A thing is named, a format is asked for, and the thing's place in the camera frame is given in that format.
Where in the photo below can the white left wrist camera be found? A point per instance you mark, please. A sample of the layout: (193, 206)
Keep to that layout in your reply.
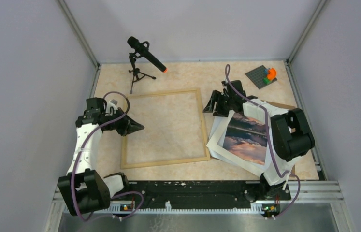
(111, 107)

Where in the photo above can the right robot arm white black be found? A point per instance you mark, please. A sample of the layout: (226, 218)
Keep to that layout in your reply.
(289, 134)

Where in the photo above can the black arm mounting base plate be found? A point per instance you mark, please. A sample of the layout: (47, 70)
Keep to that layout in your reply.
(215, 195)

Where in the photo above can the aluminium front rail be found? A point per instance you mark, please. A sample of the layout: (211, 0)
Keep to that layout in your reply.
(301, 192)

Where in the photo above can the brown cardboard backing board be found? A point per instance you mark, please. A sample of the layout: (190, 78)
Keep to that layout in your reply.
(292, 107)

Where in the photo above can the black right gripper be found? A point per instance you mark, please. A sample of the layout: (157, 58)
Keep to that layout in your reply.
(216, 96)

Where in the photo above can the black mini tripod stand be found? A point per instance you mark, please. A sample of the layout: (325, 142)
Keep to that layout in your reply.
(136, 73)

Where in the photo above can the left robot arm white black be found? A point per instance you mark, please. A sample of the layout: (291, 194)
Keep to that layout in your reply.
(82, 188)

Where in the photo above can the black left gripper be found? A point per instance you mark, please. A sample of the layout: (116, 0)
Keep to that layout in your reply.
(128, 125)

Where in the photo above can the grey building brick baseplate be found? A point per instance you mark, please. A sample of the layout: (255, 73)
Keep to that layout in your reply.
(256, 76)

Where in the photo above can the black microphone orange tip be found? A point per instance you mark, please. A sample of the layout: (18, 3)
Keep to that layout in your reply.
(141, 50)

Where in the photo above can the colourful toy brick stack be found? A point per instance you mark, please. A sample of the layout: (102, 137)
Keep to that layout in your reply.
(270, 76)

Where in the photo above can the sunset cloud photo print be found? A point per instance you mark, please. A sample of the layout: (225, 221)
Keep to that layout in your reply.
(246, 138)

